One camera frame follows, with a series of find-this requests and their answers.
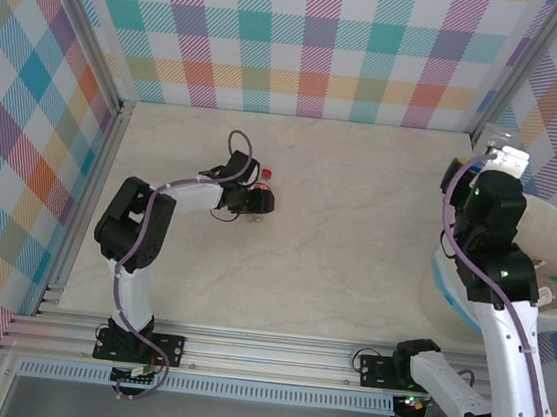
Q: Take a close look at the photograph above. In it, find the small circuit board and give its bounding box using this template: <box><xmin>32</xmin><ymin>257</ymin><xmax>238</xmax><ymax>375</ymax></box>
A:
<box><xmin>109</xmin><ymin>361</ymin><xmax>161</xmax><ymax>388</ymax></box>
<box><xmin>391</xmin><ymin>392</ymin><xmax>432</xmax><ymax>416</ymax></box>

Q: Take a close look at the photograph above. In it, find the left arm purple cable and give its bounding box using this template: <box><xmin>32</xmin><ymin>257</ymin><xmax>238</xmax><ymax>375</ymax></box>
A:
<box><xmin>98</xmin><ymin>117</ymin><xmax>259</xmax><ymax>411</ymax></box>

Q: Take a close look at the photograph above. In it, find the aluminium frame post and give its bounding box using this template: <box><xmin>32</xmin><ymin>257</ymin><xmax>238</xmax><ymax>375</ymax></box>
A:
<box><xmin>470</xmin><ymin>0</ymin><xmax>557</xmax><ymax>150</ymax></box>
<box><xmin>28</xmin><ymin>0</ymin><xmax>135</xmax><ymax>114</ymax></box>

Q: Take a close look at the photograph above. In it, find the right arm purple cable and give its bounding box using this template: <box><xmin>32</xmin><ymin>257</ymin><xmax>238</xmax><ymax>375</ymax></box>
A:
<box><xmin>420</xmin><ymin>145</ymin><xmax>557</xmax><ymax>417</ymax></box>

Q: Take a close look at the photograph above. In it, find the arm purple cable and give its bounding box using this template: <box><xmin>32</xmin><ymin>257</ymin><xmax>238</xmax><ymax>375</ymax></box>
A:
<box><xmin>420</xmin><ymin>145</ymin><xmax>557</xmax><ymax>417</ymax></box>
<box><xmin>98</xmin><ymin>117</ymin><xmax>259</xmax><ymax>411</ymax></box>

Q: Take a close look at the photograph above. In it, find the slotted grey cable duct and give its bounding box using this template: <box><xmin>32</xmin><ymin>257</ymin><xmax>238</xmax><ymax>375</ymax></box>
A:
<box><xmin>16</xmin><ymin>357</ymin><xmax>397</xmax><ymax>417</ymax></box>

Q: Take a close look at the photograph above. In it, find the left aluminium frame post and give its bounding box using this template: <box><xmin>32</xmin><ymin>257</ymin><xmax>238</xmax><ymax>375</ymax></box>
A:
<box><xmin>28</xmin><ymin>0</ymin><xmax>135</xmax><ymax>114</ymax></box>

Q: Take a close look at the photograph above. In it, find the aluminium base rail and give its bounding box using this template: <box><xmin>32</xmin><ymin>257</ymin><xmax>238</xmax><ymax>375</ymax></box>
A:
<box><xmin>0</xmin><ymin>298</ymin><xmax>550</xmax><ymax>414</ymax></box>

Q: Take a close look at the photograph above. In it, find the left small circuit board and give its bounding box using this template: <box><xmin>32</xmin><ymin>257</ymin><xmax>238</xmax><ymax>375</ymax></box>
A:
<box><xmin>109</xmin><ymin>361</ymin><xmax>161</xmax><ymax>388</ymax></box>

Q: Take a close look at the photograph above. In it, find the right aluminium frame post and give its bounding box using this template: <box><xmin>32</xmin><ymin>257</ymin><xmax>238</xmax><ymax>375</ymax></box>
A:
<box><xmin>470</xmin><ymin>0</ymin><xmax>557</xmax><ymax>150</ymax></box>

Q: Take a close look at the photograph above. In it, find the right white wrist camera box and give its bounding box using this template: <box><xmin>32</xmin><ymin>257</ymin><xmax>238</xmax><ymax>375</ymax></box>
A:
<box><xmin>481</xmin><ymin>142</ymin><xmax>532</xmax><ymax>182</ymax></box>

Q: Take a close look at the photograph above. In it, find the right small circuit board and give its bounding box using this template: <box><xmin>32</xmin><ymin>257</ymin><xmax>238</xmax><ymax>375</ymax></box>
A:
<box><xmin>391</xmin><ymin>392</ymin><xmax>432</xmax><ymax>416</ymax></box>

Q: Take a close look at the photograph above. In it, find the left aluminium side rail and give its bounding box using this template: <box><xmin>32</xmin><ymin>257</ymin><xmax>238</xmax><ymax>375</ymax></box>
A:
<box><xmin>34</xmin><ymin>91</ymin><xmax>137</xmax><ymax>325</ymax></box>

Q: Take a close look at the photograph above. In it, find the red label red cap bottle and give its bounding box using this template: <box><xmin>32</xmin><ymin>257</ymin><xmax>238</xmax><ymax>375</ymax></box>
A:
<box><xmin>249</xmin><ymin>167</ymin><xmax>278</xmax><ymax>226</ymax></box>

